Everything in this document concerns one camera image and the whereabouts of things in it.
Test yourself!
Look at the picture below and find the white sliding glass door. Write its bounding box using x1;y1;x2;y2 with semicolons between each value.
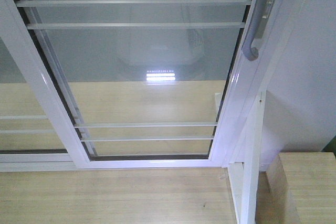
0;0;293;170

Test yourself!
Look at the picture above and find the grey door handle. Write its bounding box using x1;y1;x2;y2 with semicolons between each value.
242;0;275;61

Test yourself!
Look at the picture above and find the light wooden platform board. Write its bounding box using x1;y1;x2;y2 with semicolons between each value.
1;80;236;223

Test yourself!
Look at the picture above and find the white fixed glass panel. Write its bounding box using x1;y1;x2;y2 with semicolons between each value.
1;37;78;172

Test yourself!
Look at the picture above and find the light wooden box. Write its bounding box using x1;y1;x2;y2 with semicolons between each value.
256;152;335;223

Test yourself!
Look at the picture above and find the green rolled mat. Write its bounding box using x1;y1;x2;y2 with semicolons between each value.
322;136;336;154

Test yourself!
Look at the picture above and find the white door frame post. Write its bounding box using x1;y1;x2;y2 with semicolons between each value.
214;0;316;224

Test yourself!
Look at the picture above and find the white wall panel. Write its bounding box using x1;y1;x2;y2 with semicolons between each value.
260;0;335;170

